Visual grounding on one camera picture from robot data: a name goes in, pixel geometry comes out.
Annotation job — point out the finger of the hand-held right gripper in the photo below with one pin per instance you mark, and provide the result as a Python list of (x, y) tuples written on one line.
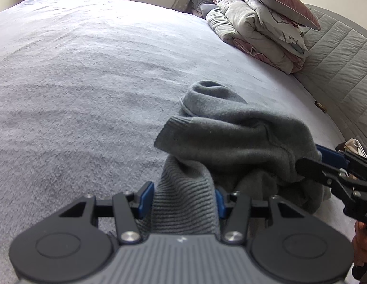
[(313, 168), (331, 156)]

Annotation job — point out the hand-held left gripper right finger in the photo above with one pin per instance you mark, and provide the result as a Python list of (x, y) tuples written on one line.
[(218, 204)]

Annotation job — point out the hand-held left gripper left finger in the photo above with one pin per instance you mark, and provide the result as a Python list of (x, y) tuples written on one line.
[(146, 196)]

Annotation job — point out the grey knit sweater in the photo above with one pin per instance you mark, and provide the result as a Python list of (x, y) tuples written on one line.
[(230, 130)]

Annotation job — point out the stack of folded clothes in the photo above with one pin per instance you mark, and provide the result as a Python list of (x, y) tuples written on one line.
[(356, 148)]

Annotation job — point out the person's right hand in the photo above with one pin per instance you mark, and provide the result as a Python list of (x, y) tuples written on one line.
[(364, 245)]

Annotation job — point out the small brown hair clip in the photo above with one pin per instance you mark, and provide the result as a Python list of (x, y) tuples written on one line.
[(320, 106)]

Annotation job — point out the grey quilted headboard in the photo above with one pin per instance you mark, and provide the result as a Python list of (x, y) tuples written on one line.
[(343, 65)]

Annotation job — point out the folded grey pink duvet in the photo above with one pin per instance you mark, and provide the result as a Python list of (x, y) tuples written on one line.
[(239, 20)]

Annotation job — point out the grey cloth pile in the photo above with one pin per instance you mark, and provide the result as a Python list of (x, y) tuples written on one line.
[(202, 6)]

